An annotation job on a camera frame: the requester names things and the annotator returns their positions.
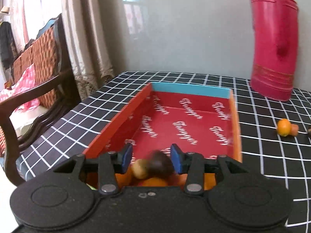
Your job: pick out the black white grid tablecloth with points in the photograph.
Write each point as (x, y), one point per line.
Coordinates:
(284, 159)

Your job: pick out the pink checkered cloth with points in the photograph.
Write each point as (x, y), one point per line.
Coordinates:
(26, 82)

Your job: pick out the straw hat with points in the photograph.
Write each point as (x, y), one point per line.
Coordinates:
(5, 10)

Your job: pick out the black hanging coat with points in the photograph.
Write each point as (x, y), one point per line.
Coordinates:
(8, 47)

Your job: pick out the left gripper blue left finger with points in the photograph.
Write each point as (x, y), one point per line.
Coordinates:
(110, 164)

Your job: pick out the beige curtain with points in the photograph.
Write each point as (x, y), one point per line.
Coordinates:
(86, 44)

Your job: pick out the red thermos flask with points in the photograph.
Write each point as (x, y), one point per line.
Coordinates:
(275, 25)

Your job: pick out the small orange-red fruit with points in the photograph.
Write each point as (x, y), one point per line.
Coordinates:
(294, 129)

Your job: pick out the dark wooden sofa chair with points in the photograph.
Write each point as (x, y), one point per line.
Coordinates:
(62, 82)

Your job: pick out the orange mandarin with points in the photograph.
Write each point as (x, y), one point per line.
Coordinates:
(284, 127)
(153, 182)

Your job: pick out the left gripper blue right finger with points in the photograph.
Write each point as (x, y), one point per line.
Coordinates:
(191, 164)

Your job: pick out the dark brown passion fruit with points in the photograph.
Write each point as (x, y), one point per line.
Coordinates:
(159, 165)

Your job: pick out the red cardboard fruit box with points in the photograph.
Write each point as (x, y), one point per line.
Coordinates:
(200, 119)

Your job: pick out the yellow small fruit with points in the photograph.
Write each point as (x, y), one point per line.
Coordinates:
(140, 168)

